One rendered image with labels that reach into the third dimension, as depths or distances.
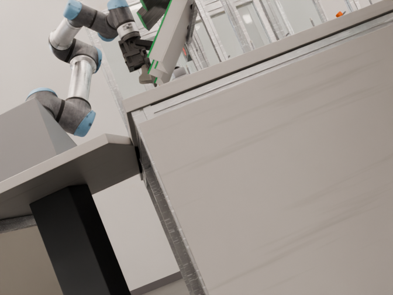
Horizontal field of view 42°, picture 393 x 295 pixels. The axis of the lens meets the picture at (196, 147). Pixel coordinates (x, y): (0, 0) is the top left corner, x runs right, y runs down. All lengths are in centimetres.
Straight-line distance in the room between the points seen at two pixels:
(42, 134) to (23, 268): 451
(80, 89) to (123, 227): 368
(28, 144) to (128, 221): 393
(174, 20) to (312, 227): 68
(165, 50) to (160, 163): 43
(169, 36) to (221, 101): 37
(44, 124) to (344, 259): 110
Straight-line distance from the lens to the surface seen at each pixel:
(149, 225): 563
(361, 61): 123
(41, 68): 620
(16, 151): 187
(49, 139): 181
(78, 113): 204
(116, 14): 196
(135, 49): 192
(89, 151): 136
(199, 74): 113
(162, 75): 156
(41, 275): 616
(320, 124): 116
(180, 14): 145
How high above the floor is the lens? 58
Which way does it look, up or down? 7 degrees up
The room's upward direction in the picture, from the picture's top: 23 degrees counter-clockwise
